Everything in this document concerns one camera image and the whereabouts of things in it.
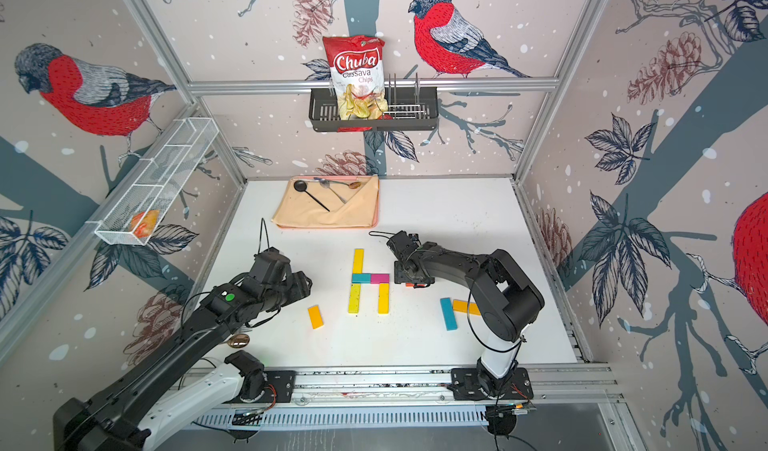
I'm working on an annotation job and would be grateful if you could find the magenta block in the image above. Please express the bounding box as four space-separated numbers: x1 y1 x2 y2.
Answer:
370 273 390 284

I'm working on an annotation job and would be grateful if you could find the lime yellow block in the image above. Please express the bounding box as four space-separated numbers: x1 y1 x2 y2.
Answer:
377 283 390 315

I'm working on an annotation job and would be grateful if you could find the teal small block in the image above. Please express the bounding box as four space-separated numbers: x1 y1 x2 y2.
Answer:
351 273 371 284

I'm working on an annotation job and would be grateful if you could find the orange small block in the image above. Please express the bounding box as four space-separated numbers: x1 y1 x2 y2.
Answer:
308 305 324 330

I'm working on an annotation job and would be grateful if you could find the yellow orange block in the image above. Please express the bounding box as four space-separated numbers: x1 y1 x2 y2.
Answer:
452 300 482 316

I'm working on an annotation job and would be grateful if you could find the yellow long block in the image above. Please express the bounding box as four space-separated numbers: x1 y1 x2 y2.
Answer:
347 283 361 315

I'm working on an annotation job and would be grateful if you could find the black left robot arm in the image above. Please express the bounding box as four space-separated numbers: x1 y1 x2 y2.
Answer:
53 247 312 450

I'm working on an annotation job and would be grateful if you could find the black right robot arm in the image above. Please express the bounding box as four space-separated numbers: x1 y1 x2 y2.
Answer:
386 231 545 400

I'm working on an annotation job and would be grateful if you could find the teal long block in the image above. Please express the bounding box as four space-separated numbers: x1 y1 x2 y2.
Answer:
440 298 458 331

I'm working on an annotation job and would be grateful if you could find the copper spoon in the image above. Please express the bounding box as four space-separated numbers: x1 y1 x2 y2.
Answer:
227 333 250 349

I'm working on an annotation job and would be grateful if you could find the beige folded cloth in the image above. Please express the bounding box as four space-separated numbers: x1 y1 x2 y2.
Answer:
271 175 380 230

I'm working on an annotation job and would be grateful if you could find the black ladle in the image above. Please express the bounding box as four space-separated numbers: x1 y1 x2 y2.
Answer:
293 180 330 212

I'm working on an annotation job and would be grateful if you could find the wooden spoon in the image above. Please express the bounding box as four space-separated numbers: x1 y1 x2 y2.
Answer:
327 180 363 189

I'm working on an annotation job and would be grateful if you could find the silver spoon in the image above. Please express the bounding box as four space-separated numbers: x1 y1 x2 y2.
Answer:
314 177 347 204

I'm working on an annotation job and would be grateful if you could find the orange fruit in basket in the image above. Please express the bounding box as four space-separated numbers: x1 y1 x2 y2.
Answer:
129 210 160 240

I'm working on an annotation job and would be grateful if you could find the red cassava chips bag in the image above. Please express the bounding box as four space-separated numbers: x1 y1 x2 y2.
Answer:
322 35 388 120

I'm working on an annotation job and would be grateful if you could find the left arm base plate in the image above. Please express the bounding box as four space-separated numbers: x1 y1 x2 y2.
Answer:
237 370 297 404

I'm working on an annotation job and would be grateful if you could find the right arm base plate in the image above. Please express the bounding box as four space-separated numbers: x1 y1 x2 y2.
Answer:
447 367 534 401

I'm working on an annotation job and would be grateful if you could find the white wire wall basket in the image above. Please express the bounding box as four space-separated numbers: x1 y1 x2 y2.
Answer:
95 117 219 246

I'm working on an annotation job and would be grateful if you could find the black wire rack basket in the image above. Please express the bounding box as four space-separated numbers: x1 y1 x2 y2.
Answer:
309 78 439 132

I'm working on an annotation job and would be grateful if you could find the aluminium rail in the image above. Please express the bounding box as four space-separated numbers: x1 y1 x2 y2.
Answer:
157 364 624 410

